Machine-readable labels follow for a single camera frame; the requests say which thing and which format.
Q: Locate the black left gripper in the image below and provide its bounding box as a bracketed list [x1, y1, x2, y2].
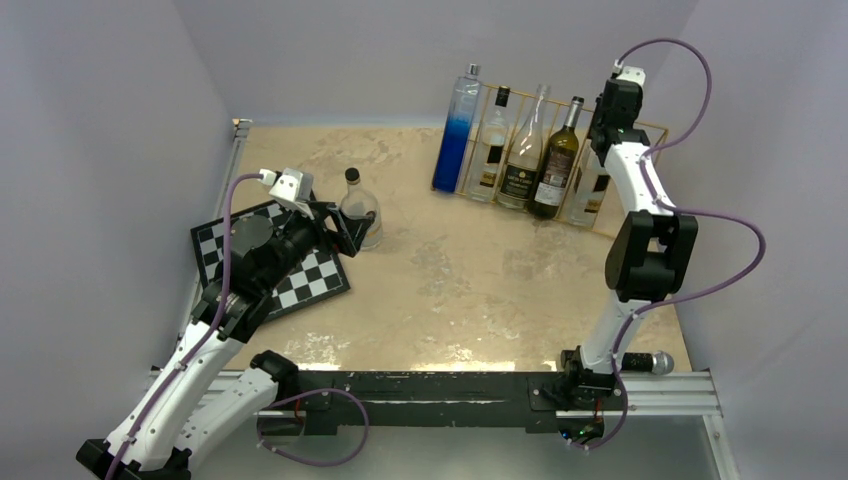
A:
[260, 200, 372, 292]

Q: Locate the round clear flask bottle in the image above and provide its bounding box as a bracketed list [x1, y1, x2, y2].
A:
[341, 167, 383, 250]

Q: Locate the clear square bottle gold label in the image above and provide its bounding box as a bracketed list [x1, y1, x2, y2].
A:
[566, 144, 610, 228]

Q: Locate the dark green wine bottle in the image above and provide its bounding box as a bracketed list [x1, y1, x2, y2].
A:
[527, 96, 585, 220]

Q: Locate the clear Louis Casbao champagne bottle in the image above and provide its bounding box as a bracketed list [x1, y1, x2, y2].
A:
[495, 84, 551, 210]

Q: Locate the clear square bottle black label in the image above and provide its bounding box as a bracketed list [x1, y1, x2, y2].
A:
[467, 86, 511, 202]

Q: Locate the tall blue glass bottle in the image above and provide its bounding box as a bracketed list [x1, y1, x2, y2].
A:
[431, 63, 481, 193]

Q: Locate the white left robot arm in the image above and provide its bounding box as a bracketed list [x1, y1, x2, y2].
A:
[76, 201, 376, 479]

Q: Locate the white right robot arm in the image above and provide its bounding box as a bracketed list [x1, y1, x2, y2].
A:
[561, 76, 698, 407]

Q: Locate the black white chessboard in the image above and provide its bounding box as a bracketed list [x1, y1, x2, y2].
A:
[190, 218, 351, 322]

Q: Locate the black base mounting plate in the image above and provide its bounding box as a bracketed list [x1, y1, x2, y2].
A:
[251, 351, 626, 440]

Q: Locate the black silver microphone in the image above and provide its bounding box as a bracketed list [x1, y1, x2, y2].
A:
[621, 351, 675, 376]

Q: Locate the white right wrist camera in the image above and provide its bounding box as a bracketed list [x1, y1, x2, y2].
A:
[611, 60, 646, 88]

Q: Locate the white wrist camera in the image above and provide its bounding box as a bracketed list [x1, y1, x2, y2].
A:
[269, 168, 314, 220]
[611, 60, 646, 88]

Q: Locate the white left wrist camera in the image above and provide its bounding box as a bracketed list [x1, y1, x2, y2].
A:
[269, 168, 314, 220]

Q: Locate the gold wire wine rack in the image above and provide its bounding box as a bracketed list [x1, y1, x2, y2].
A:
[454, 84, 669, 239]

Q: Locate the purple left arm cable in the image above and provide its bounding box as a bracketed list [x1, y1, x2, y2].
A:
[104, 173, 276, 480]

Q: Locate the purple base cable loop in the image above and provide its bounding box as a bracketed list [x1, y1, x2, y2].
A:
[256, 388, 370, 468]

